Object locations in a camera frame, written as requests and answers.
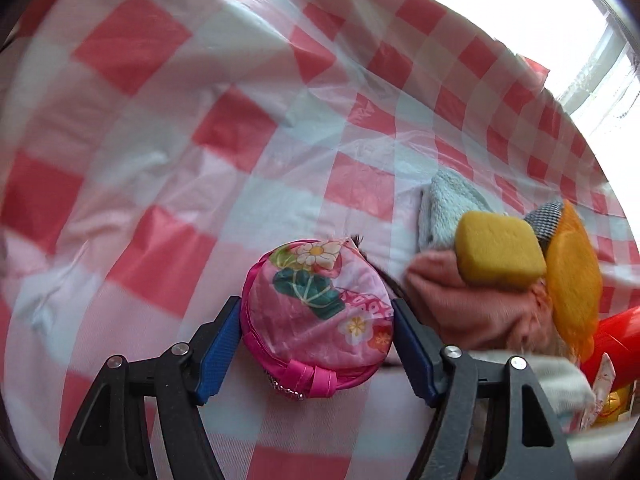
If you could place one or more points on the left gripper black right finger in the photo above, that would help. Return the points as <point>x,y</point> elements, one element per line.
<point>522,439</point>

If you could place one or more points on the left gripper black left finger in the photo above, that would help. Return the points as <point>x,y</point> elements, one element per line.
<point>110,437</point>

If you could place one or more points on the red plastic thermos jug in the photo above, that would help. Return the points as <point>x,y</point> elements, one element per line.
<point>618,337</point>

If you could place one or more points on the yellow sponge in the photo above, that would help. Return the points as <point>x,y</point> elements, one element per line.
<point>498,251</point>

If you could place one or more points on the black white checkered pouch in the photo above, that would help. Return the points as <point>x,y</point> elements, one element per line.
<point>544,221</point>

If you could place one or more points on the pink floral fabric pouch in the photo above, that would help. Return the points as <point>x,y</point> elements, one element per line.
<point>601,388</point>

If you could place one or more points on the white tissue packet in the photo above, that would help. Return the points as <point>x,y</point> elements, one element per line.
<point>566,387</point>

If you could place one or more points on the orange mesh pouch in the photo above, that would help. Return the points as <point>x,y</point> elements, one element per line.
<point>574,283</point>

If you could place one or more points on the red white checkered tablecloth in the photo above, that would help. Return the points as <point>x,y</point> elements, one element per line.
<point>153,150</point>

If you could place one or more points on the light blue fluffy towel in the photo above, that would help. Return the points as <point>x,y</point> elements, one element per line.
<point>444,201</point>

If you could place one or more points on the salmon pink cloth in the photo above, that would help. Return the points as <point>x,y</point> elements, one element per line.
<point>477,318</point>

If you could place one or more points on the pink floral round pouch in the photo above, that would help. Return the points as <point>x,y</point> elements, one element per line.
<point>317,316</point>

